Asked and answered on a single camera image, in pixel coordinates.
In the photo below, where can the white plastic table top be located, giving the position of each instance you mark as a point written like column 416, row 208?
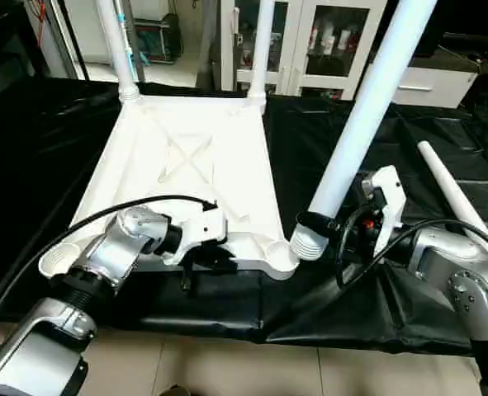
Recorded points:
column 194, row 165

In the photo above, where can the white plastic table leg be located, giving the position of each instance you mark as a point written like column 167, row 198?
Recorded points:
column 262, row 49
column 116, row 49
column 450, row 186
column 367, row 107

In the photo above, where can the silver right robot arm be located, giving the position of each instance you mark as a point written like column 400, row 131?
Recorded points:
column 466, row 280

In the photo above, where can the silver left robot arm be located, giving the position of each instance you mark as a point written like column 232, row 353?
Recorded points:
column 103, row 256

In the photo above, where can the black work mat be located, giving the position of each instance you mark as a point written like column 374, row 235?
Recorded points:
column 343, row 305

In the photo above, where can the white drawer unit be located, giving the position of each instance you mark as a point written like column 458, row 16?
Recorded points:
column 433, row 87

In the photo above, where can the white glass door cabinet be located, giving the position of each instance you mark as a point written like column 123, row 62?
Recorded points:
column 326, row 41

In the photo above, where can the light blue stand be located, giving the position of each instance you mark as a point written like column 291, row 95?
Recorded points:
column 132, row 33

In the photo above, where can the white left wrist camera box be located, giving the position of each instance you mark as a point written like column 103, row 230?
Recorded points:
column 202, row 227

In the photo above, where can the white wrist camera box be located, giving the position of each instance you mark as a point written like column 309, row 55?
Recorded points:
column 202, row 227
column 388, row 198

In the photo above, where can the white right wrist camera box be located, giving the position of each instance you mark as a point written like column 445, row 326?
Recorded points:
column 388, row 198

